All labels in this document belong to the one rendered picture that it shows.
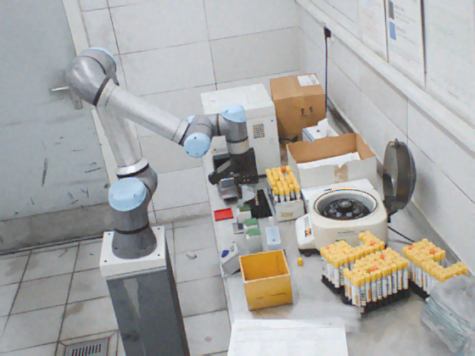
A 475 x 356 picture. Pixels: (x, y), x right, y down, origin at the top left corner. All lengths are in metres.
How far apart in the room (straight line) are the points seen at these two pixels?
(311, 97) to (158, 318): 1.23
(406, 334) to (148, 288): 0.84
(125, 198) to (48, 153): 1.92
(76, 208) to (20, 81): 0.85
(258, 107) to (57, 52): 1.56
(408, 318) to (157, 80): 2.37
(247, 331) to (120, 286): 0.54
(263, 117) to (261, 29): 1.33
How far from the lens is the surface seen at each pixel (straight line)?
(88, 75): 1.88
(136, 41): 3.64
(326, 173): 2.23
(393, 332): 1.71
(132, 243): 2.03
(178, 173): 3.92
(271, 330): 1.70
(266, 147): 2.46
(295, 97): 2.81
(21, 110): 3.78
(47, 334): 3.42
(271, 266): 1.88
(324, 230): 1.92
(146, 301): 2.12
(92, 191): 3.92
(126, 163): 2.08
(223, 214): 2.27
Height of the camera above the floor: 2.00
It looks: 26 degrees down
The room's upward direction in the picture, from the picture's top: 8 degrees counter-clockwise
